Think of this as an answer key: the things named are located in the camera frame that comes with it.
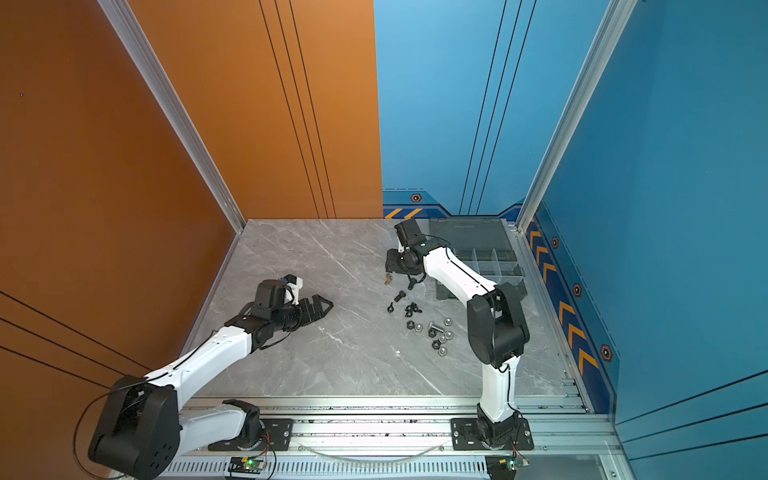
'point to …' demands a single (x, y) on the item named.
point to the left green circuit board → (246, 465)
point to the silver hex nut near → (442, 351)
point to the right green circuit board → (516, 461)
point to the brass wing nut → (389, 278)
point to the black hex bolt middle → (412, 282)
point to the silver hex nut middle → (419, 327)
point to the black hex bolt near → (399, 297)
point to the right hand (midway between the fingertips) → (391, 264)
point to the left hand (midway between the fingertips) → (324, 306)
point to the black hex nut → (410, 324)
